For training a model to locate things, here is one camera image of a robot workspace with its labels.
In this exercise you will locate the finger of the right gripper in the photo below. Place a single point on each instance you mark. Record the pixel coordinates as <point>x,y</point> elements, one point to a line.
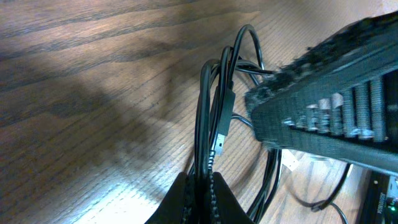
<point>349,38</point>
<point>339,112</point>

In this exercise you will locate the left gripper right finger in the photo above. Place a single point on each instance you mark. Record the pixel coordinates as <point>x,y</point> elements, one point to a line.
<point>225,209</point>

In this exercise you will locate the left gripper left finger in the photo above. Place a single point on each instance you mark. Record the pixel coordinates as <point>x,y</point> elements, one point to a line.
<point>177,205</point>

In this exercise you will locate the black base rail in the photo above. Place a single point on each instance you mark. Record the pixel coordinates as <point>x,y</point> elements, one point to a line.
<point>380,203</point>

